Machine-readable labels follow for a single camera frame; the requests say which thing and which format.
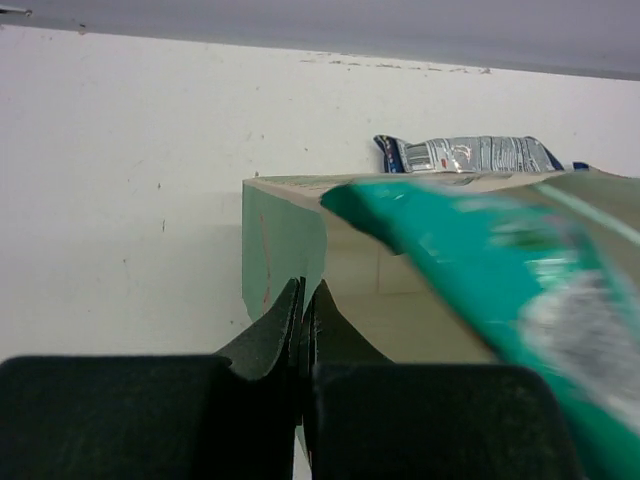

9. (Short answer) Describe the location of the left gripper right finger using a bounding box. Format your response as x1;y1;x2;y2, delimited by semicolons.
302;280;392;475

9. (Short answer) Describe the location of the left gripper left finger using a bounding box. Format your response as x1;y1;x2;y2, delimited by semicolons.
214;278;305;429

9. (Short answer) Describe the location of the patterned paper bag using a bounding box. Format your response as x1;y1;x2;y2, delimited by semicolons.
242;170;630;365

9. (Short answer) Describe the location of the green snack packet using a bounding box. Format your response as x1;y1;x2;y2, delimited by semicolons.
321;174;639;479

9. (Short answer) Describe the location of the blue white snack packet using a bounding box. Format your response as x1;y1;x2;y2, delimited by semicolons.
373;135;564;174

